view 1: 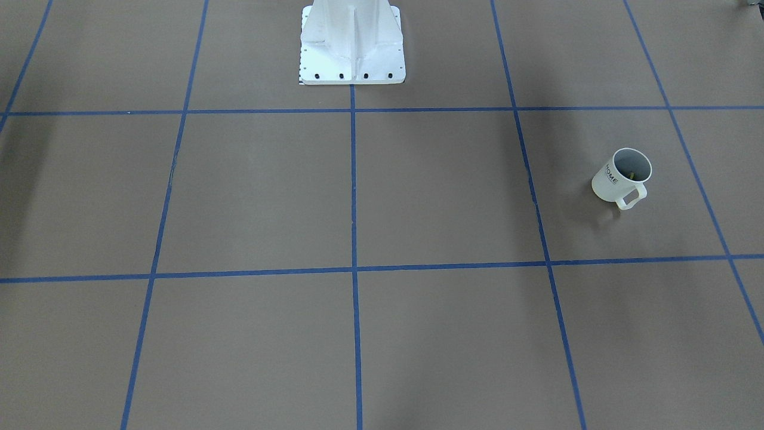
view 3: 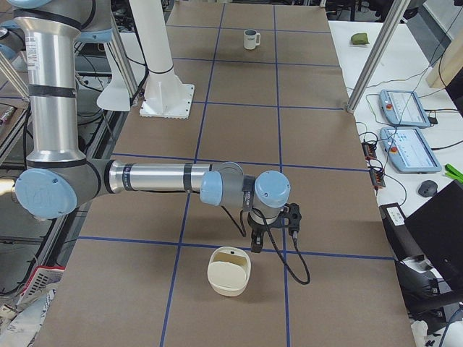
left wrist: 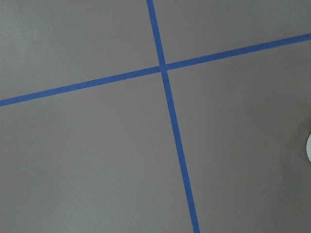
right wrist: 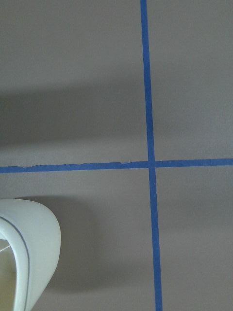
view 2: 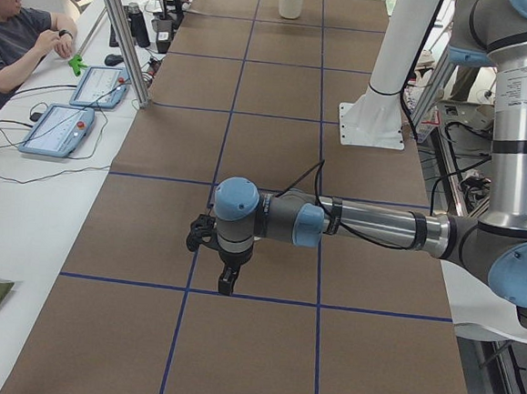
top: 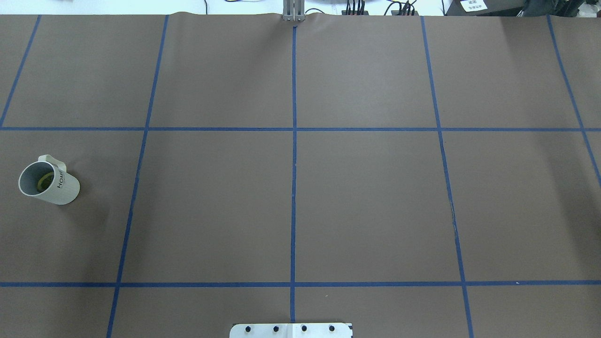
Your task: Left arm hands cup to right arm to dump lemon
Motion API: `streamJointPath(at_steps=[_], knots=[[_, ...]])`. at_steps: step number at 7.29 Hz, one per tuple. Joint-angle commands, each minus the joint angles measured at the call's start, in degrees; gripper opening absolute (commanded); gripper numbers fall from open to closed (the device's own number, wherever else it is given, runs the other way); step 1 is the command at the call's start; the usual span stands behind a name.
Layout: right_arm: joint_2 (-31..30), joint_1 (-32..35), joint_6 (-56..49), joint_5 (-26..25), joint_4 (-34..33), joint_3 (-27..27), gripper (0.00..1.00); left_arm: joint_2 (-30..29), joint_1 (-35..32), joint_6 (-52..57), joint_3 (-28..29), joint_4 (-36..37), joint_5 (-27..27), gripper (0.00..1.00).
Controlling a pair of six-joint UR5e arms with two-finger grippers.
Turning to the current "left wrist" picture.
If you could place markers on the white plastic mug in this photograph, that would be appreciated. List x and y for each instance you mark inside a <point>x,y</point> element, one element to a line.
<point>308,148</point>

